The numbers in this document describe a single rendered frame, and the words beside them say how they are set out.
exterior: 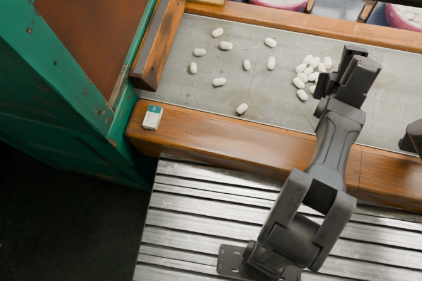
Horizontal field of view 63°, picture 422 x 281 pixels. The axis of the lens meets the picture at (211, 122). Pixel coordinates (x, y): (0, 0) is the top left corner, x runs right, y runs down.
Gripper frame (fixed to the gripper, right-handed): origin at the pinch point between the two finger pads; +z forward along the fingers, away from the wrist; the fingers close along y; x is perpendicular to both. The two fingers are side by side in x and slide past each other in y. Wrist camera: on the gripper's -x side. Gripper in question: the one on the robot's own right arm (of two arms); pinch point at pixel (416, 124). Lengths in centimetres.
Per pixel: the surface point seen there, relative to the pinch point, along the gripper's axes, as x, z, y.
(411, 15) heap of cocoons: -21.0, 27.7, 2.3
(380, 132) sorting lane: 3.6, -1.0, 7.4
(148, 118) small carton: 8, -13, 65
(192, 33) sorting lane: -8, 13, 62
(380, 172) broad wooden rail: 9.0, -11.4, 7.4
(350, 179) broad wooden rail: 11.2, -14.0, 14.1
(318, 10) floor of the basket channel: -17.0, 34.0, 27.4
